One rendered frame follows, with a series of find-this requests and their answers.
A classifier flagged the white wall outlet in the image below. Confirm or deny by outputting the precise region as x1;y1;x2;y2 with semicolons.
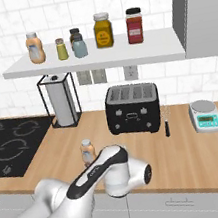
122;63;141;83

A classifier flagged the black hob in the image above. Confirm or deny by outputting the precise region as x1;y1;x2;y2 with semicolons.
0;107;64;182

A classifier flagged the red jar, black lid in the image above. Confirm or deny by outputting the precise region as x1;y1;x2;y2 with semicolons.
122;6;148;47

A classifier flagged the black paper towel holder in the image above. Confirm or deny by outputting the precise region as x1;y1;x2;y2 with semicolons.
34;69;86;133

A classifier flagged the white wall shelf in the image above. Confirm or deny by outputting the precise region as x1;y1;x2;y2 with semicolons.
0;21;189;93

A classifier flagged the yellow-green shaker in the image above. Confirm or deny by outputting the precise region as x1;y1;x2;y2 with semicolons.
54;36;71;62

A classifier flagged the white paper towel roll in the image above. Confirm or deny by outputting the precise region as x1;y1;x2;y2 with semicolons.
44;74;79;130

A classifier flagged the blue-grey shaker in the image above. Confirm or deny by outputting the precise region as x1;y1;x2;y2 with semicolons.
70;32;90;60

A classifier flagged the yellow jar, white lid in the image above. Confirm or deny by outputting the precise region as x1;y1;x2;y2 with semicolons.
90;10;117;51

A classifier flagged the grey wall switch plate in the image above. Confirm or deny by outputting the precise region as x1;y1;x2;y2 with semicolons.
75;69;94;88
91;67;109;86

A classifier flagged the grey drawer handle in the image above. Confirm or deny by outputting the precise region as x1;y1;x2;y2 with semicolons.
164;194;196;212

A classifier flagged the black four-slot toaster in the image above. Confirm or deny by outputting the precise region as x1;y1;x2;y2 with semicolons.
100;77;167;141

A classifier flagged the grey drawer front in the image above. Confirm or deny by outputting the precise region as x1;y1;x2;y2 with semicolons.
0;187;40;218
125;177;218;218

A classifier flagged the grey wall cabinet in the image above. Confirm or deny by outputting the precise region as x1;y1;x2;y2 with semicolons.
167;0;218;64

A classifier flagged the teal and grey kitchen scale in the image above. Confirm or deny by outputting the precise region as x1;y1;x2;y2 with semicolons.
186;96;218;137

